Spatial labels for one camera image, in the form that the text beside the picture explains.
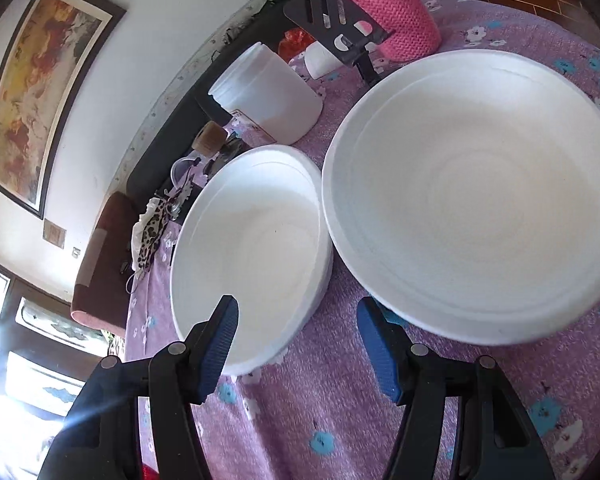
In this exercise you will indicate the red plastic item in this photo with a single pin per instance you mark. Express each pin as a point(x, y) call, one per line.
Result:
point(292, 42)

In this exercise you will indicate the black phone stand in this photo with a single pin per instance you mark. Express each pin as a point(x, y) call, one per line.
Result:
point(320, 10)

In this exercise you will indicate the white plastic jar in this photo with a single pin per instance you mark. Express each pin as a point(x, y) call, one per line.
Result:
point(270, 95)

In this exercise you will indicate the large white foam bowl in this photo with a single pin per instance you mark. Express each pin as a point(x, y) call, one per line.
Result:
point(480, 200)

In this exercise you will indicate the small wall notice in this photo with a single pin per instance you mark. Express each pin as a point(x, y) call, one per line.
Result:
point(54, 233)

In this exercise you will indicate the pink bottle knitted sleeve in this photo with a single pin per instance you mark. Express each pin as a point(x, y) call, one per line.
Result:
point(395, 10)

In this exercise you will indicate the clear plastic container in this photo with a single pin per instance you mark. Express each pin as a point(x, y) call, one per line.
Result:
point(182, 170)

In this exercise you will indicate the leopard print cloth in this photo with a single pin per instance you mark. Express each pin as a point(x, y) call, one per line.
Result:
point(147, 245)

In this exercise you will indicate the small white cup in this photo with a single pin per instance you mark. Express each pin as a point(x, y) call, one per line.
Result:
point(317, 60)

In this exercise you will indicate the jar with wooden lid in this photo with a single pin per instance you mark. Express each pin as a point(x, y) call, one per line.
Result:
point(212, 137)

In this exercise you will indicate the dark sofa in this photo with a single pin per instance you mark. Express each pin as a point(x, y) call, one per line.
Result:
point(180, 125)

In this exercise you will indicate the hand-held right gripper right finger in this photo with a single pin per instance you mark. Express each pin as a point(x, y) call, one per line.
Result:
point(380, 350)

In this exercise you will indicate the glass panel door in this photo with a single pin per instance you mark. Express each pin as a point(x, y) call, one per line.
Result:
point(45, 385)

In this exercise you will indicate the small white foam bowl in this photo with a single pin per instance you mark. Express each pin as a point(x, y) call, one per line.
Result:
point(250, 250)

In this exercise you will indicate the brown upholstered chair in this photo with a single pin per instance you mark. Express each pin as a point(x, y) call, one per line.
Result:
point(105, 270)

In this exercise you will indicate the purple floral tablecloth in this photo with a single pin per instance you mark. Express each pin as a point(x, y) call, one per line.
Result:
point(330, 410)

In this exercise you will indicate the framed wall painting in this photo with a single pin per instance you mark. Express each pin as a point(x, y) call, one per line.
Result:
point(45, 95)

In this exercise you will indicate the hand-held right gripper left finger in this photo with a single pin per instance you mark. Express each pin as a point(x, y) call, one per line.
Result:
point(220, 345)

